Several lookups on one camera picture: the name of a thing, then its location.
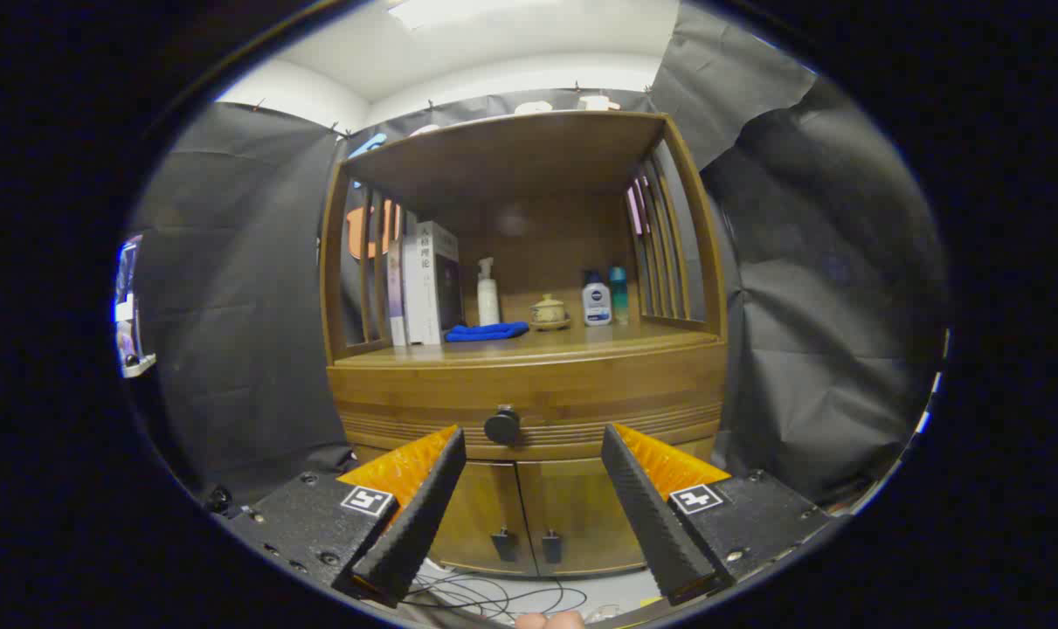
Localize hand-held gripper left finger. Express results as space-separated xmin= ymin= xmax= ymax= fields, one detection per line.
xmin=217 ymin=425 xmax=467 ymax=610

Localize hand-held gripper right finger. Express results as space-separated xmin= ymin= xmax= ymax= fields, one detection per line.
xmin=600 ymin=423 xmax=835 ymax=606

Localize black drawer knob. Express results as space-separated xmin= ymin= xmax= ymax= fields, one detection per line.
xmin=484 ymin=404 xmax=522 ymax=446

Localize wooden drawer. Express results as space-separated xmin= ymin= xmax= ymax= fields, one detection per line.
xmin=328 ymin=352 xmax=729 ymax=462

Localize wooden cabinet door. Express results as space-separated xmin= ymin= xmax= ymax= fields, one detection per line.
xmin=515 ymin=456 xmax=660 ymax=577
xmin=428 ymin=459 xmax=538 ymax=577

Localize wooden countertop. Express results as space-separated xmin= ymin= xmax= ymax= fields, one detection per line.
xmin=332 ymin=319 xmax=723 ymax=368

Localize wooden cabinet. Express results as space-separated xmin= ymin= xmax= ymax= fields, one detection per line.
xmin=319 ymin=111 xmax=729 ymax=579

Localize blue cloth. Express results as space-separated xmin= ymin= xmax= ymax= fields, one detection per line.
xmin=444 ymin=321 xmax=530 ymax=343

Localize white lotion bottle blue cap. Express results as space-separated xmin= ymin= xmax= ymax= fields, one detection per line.
xmin=581 ymin=271 xmax=613 ymax=328

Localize white pump bottle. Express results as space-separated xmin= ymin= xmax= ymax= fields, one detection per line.
xmin=477 ymin=257 xmax=501 ymax=327

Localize purple spine book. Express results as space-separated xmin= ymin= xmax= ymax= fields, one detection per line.
xmin=385 ymin=232 xmax=407 ymax=348

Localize teal bottle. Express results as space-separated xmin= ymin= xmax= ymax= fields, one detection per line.
xmin=608 ymin=266 xmax=631 ymax=325

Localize white book with dark cover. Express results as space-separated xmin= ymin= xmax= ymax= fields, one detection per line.
xmin=402 ymin=220 xmax=462 ymax=346

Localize ceiling light panel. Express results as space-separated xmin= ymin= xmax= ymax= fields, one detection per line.
xmin=387 ymin=0 xmax=573 ymax=31

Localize black cables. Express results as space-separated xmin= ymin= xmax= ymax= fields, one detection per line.
xmin=402 ymin=563 xmax=589 ymax=621

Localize white wall shelf with items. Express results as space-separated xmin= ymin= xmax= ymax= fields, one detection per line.
xmin=114 ymin=234 xmax=158 ymax=378

